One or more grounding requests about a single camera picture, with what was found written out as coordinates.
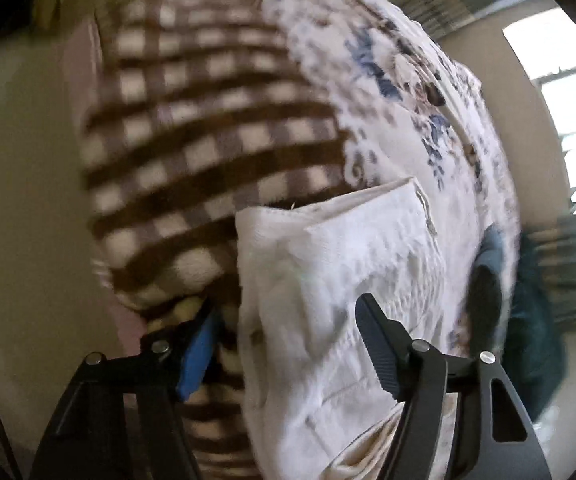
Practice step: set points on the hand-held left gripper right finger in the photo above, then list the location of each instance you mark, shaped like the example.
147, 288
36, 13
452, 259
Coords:
378, 355

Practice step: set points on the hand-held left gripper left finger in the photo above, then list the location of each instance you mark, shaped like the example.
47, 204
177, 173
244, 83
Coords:
195, 360

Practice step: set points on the white pants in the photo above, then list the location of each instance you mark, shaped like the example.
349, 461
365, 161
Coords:
318, 280

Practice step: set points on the folded blue jeans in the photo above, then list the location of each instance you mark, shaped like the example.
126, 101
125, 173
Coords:
492, 250

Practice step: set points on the floral blanket with checkered edge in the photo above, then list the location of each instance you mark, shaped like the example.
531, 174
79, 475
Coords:
207, 125

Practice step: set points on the window with metal bars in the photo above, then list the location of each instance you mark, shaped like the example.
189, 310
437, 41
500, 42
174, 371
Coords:
573, 110

